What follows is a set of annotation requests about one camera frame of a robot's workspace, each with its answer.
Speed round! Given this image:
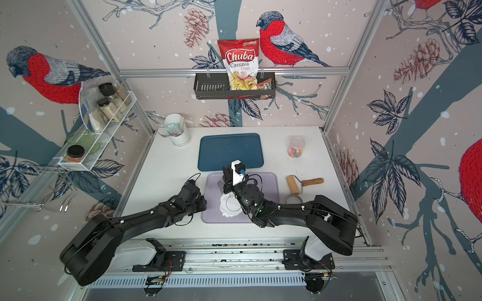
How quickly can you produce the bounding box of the white dough lump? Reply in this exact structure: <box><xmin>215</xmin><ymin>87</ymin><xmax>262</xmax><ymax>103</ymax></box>
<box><xmin>220</xmin><ymin>193</ymin><xmax>243</xmax><ymax>218</ymax></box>

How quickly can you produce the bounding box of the lilac silicone mat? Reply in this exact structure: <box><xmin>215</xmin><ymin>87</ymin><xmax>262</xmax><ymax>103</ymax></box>
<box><xmin>202</xmin><ymin>172</ymin><xmax>280</xmax><ymax>224</ymax></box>

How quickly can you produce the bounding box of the metal ring cutter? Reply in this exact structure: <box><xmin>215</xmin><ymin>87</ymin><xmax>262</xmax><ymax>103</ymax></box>
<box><xmin>285</xmin><ymin>194</ymin><xmax>303</xmax><ymax>204</ymax></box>

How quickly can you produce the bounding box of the wooden rolling pin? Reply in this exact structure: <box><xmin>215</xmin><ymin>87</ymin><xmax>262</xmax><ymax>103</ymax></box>
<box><xmin>286</xmin><ymin>175</ymin><xmax>325</xmax><ymax>195</ymax></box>

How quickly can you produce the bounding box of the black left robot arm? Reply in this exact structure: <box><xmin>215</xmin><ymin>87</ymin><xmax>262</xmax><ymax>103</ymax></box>
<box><xmin>60</xmin><ymin>180</ymin><xmax>207</xmax><ymax>286</ymax></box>

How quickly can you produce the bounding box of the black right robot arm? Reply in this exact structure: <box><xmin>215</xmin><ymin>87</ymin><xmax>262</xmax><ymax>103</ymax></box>
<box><xmin>222</xmin><ymin>163</ymin><xmax>358</xmax><ymax>256</ymax></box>

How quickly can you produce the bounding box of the teal plastic tray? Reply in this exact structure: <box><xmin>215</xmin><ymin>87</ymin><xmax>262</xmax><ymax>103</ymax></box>
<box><xmin>198</xmin><ymin>133</ymin><xmax>264</xmax><ymax>172</ymax></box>

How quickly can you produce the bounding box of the white utensil holder cup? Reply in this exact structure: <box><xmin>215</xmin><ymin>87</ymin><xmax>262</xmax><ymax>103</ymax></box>
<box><xmin>158</xmin><ymin>114</ymin><xmax>191</xmax><ymax>147</ymax></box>

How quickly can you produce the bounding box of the clear cup with candies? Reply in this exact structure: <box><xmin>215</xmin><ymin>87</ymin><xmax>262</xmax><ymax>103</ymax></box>
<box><xmin>287</xmin><ymin>137</ymin><xmax>305</xmax><ymax>158</ymax></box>

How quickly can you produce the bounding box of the teal paper carton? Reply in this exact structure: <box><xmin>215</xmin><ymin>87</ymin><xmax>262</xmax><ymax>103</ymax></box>
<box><xmin>166</xmin><ymin>122</ymin><xmax>184</xmax><ymax>137</ymax></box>

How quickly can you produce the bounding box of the small dark snack packet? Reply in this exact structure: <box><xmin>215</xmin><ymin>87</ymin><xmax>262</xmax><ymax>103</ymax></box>
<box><xmin>257</xmin><ymin>79</ymin><xmax>272</xmax><ymax>90</ymax></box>

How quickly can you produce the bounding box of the green glass bowl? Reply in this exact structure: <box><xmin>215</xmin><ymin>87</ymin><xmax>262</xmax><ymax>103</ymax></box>
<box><xmin>67</xmin><ymin>129</ymin><xmax>100</xmax><ymax>155</ymax></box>

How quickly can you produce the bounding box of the short brown powder jar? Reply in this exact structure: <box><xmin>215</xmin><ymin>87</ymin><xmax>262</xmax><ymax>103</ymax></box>
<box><xmin>65</xmin><ymin>144</ymin><xmax>85</xmax><ymax>163</ymax></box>

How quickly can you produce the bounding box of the black lid spice jar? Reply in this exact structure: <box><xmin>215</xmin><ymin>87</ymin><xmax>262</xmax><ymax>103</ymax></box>
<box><xmin>99</xmin><ymin>82</ymin><xmax>127</xmax><ymax>112</ymax></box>
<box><xmin>97</xmin><ymin>97</ymin><xmax>122</xmax><ymax>123</ymax></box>

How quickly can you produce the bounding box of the red Chuba chips bag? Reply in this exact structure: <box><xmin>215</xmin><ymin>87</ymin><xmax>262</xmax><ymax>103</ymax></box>
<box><xmin>218</xmin><ymin>38</ymin><xmax>259</xmax><ymax>90</ymax></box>

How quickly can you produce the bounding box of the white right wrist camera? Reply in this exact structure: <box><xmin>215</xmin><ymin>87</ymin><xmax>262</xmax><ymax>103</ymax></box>
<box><xmin>231</xmin><ymin>160</ymin><xmax>246</xmax><ymax>186</ymax></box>

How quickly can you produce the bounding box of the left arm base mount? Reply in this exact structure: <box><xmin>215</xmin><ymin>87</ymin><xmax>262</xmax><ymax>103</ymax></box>
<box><xmin>107</xmin><ymin>238</ymin><xmax>187</xmax><ymax>297</ymax></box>

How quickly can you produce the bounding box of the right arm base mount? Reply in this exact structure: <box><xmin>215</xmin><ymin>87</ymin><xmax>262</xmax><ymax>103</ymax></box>
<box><xmin>282</xmin><ymin>237</ymin><xmax>335</xmax><ymax>294</ymax></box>

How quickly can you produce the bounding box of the black wire wall basket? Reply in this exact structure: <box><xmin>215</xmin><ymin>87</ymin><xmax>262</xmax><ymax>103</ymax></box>
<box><xmin>193</xmin><ymin>73</ymin><xmax>276</xmax><ymax>100</ymax></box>

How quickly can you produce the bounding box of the clear acrylic wall shelf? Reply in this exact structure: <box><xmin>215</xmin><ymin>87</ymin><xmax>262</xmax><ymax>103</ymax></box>
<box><xmin>58</xmin><ymin>75</ymin><xmax>137</xmax><ymax>171</ymax></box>

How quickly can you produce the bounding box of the wire wall rack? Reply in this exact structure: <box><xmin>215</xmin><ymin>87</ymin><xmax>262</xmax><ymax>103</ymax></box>
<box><xmin>1</xmin><ymin>164</ymin><xmax>79</xmax><ymax>213</ymax></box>

